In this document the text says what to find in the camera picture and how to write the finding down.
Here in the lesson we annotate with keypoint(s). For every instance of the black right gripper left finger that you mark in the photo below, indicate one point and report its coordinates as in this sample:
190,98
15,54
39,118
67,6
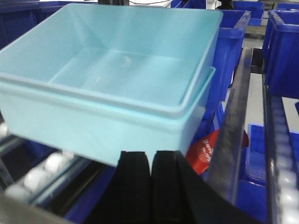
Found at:
127,198

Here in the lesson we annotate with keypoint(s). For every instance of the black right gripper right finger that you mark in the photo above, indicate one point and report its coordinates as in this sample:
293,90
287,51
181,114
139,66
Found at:
180,196

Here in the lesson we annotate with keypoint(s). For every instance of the light blue bin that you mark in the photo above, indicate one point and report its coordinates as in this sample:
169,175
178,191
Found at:
96,131
146,58

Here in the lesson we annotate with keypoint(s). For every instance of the red round label object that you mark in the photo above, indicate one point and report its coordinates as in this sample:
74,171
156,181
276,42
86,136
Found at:
200,153

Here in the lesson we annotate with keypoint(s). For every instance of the dark blue bin lower right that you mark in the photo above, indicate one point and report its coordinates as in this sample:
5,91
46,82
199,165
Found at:
251,196

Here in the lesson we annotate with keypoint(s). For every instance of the white roller track left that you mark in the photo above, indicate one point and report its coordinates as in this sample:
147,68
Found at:
27,166

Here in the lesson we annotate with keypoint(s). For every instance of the white roller track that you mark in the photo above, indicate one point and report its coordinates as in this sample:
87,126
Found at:
282,175
27,166

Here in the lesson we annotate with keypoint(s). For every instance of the white roller track right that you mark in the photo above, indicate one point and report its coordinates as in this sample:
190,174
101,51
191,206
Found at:
282,175

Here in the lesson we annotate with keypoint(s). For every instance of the dark blue crate left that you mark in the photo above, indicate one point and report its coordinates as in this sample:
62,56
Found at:
231,58

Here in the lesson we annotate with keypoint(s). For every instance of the dark blue crate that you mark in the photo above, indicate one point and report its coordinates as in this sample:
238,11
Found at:
281,53
231,58

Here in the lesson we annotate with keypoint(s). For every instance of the dark blue crate right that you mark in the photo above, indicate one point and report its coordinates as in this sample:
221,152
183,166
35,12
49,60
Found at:
281,53

